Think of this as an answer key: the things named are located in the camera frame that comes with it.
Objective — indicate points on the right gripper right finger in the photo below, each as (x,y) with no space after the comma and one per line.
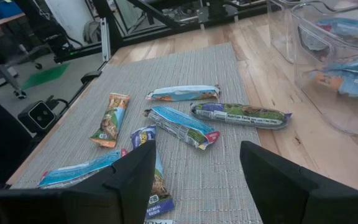
(278,186)

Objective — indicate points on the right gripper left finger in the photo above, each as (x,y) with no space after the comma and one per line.
(126,193)

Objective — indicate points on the purple green granola bar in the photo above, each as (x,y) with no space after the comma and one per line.
(241,115)
(162,199)

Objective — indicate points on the blue granola bar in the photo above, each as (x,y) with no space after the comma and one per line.
(183,93)
(353,81)
(182,126)
(82,168)
(346,29)

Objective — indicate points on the orange green granola bar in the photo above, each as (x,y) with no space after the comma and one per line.
(110,119)

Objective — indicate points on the clear plastic bin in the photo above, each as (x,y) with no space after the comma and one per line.
(278,37)
(322,102)

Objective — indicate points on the black edge clamp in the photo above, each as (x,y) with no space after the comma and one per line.
(90,76)

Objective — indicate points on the grey woven placemat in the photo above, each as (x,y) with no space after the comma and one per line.
(182,62)

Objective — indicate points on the grey bag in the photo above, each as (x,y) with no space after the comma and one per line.
(90,31)

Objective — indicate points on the black office chair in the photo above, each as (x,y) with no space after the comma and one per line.
(51,37)

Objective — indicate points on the white board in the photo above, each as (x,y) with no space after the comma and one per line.
(64,15)

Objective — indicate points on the wooden shelf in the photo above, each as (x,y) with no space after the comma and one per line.
(8,21)

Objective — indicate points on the blue cloth item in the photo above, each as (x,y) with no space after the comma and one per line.
(5,9)

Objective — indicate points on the black table camera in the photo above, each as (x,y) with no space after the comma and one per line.
(37,115)

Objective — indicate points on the aluminium profile post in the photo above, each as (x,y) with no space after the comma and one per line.
(106,39)

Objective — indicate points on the black metal table frame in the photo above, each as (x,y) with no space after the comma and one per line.
(109,21)

